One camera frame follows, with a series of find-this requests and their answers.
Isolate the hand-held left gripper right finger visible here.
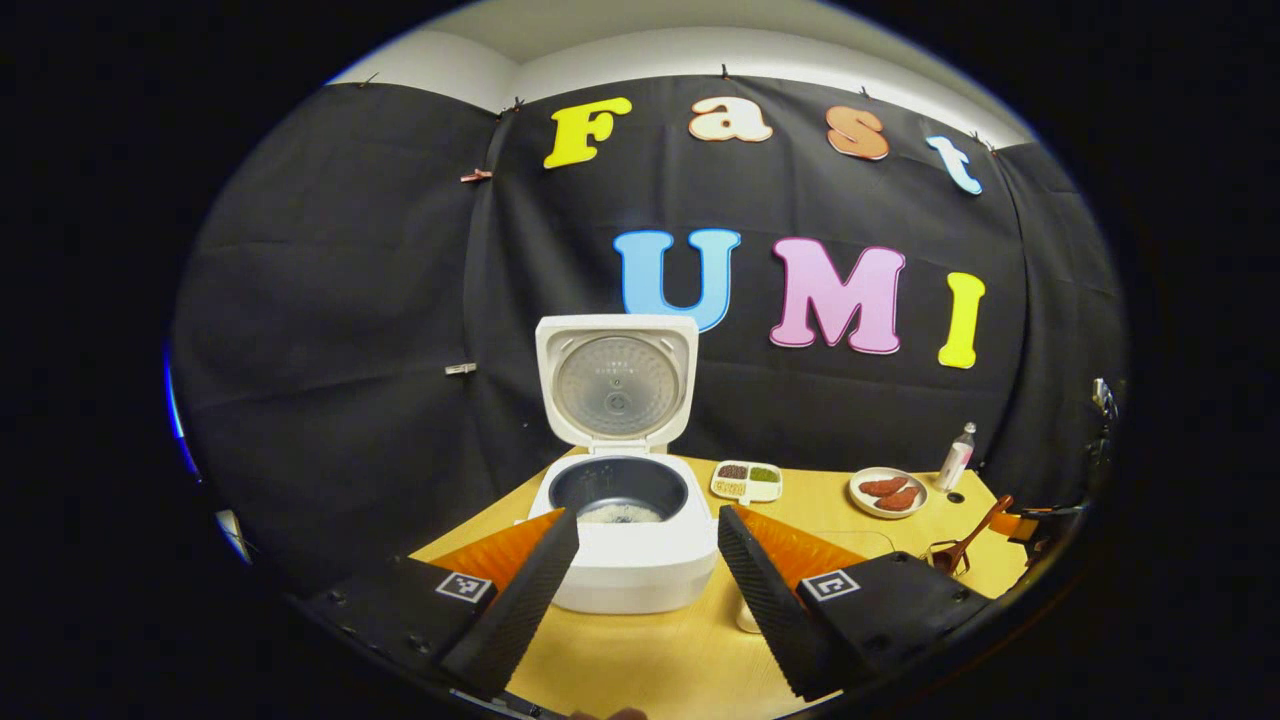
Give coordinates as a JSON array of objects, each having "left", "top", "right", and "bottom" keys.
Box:
[{"left": 717, "top": 504, "right": 996, "bottom": 703}]

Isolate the black backdrop cloth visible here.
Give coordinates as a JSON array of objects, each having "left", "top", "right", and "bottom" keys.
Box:
[{"left": 170, "top": 75, "right": 1131, "bottom": 591}]

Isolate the clear bottle with pink label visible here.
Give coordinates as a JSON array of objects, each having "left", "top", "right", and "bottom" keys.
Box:
[{"left": 934, "top": 421, "right": 978, "bottom": 493}]

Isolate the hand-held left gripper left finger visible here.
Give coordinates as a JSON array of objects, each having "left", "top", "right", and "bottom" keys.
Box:
[{"left": 300, "top": 508, "right": 581, "bottom": 701}]

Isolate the round white plate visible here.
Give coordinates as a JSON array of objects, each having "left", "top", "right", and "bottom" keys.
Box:
[{"left": 848, "top": 467, "right": 931, "bottom": 520}]

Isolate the white rice heap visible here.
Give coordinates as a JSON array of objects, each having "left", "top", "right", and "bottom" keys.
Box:
[{"left": 578, "top": 500, "right": 666, "bottom": 525}]

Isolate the white rice cooker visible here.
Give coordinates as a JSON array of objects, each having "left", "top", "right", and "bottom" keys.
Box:
[{"left": 515, "top": 314, "right": 721, "bottom": 615}]

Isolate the brown wooden spoon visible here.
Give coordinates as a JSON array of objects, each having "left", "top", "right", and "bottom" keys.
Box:
[{"left": 930, "top": 494, "right": 1015, "bottom": 576}]

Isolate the white divided grain dish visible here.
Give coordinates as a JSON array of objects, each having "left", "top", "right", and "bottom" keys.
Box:
[{"left": 710, "top": 460, "right": 784, "bottom": 504}]

